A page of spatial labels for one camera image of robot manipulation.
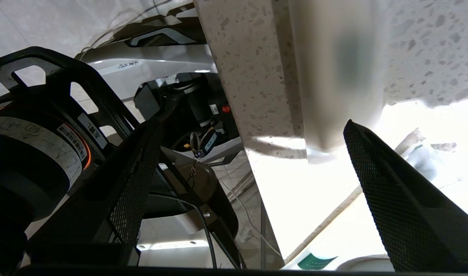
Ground toothbrush packet with green label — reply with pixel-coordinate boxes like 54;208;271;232
284;128;460;271

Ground grey plastic cup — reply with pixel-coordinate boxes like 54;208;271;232
337;255;391;273

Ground clear toothbrush packet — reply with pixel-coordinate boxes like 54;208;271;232
288;0;388;163

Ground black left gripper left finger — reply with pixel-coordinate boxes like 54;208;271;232
25;117;166;266

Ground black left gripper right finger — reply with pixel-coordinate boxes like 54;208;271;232
343;120;468;273

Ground white robot base body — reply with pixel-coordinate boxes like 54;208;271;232
75;0;257;269

